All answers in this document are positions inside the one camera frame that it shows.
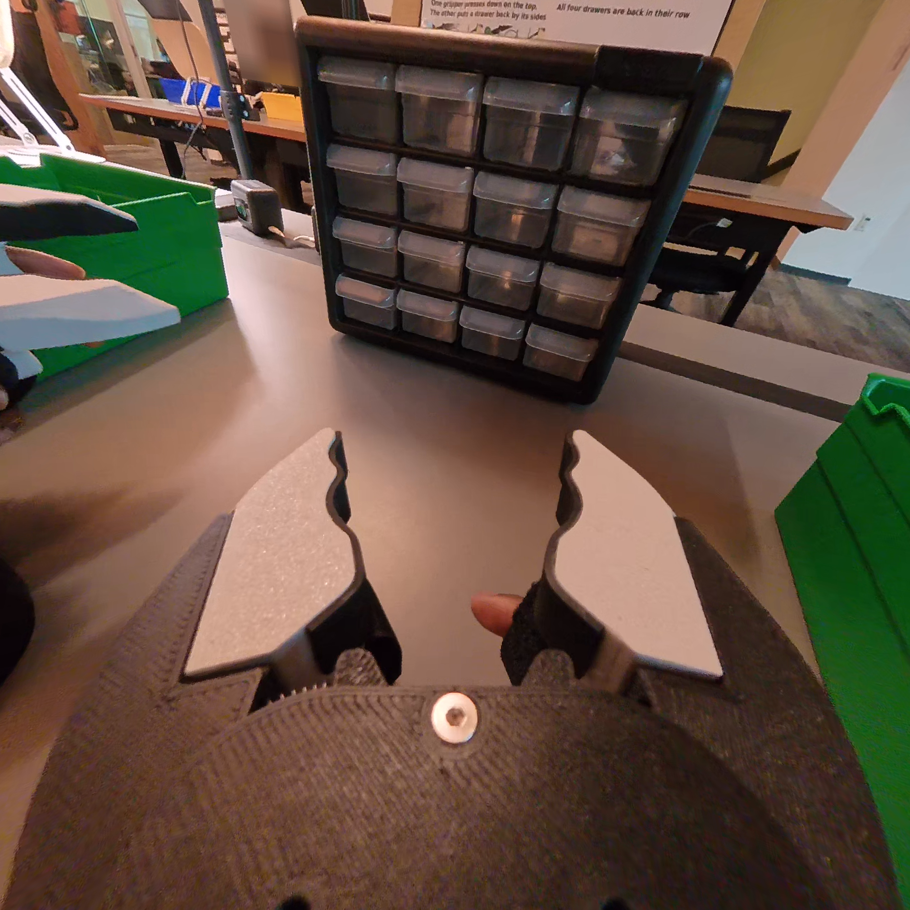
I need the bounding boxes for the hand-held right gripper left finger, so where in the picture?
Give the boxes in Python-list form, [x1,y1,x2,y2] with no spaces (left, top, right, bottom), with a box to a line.
[182,428,403,692]

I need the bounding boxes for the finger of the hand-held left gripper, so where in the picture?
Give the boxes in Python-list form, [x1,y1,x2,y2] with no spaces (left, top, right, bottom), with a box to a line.
[0,183,140,241]
[0,277,183,351]

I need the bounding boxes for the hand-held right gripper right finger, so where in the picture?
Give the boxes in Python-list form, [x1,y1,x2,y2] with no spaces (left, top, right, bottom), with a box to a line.
[542,429,725,694]

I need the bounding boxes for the green plastic bin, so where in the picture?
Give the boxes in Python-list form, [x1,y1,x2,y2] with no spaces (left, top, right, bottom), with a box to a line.
[775,373,910,847]
[0,153,230,381]

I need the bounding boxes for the black drawer cabinet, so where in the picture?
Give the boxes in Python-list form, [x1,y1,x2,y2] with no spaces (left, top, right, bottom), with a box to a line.
[295,16,735,406]

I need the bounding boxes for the rows of clear cabinet drawers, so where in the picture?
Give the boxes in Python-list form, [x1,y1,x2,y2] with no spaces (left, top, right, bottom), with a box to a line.
[316,55,689,382]

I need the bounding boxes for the person's left hand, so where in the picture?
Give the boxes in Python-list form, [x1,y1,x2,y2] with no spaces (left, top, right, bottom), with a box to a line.
[3,246,88,282]

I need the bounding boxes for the person's right hand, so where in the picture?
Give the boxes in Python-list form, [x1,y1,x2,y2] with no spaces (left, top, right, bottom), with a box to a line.
[471,593,523,636]

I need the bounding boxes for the blue storage bin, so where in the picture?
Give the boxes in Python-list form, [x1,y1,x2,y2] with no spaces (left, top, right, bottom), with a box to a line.
[158,77,218,108]

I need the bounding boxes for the wooden desk with black legs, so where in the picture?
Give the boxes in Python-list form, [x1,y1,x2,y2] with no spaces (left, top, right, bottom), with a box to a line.
[679,174,854,328]
[80,92,308,179]

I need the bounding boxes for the grey battery box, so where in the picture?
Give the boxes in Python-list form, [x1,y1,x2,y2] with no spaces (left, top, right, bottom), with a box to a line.
[231,179,285,237]

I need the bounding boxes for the metal light stand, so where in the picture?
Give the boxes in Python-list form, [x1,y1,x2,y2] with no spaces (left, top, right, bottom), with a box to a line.
[196,0,258,184]

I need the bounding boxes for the grey flat panel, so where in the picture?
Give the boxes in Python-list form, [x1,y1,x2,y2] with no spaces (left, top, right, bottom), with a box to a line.
[224,0,300,86]

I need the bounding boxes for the black office chair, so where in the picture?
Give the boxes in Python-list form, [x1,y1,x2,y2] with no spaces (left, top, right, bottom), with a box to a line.
[650,107,792,314]

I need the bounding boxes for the white instruction poster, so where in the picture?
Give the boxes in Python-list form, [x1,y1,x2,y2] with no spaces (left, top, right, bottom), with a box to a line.
[419,0,737,56]

